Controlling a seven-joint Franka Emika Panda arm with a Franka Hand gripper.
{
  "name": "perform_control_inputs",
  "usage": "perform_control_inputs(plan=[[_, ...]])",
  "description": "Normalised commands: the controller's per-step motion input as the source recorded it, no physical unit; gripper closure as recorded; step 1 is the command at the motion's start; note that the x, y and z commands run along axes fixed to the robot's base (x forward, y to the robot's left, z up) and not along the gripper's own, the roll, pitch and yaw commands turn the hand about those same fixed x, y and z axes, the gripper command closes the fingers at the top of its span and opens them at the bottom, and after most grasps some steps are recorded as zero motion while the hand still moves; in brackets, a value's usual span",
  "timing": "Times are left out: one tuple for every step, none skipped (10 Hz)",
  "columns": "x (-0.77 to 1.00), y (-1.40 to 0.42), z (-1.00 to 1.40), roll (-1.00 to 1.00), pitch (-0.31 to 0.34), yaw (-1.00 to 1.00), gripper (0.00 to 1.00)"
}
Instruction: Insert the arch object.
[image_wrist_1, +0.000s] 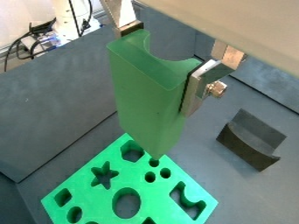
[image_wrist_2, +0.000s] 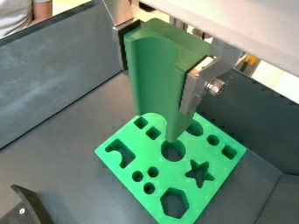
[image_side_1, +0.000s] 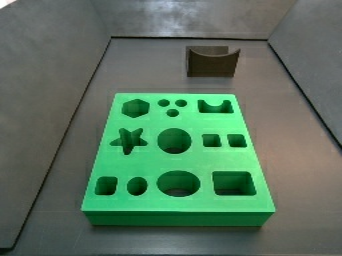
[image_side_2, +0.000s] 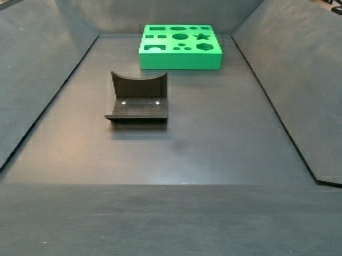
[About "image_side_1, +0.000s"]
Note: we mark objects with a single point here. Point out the green shape sorter board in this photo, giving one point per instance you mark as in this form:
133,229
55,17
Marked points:
176,164

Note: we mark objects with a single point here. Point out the dark arch block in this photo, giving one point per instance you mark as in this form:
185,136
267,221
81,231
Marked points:
211,61

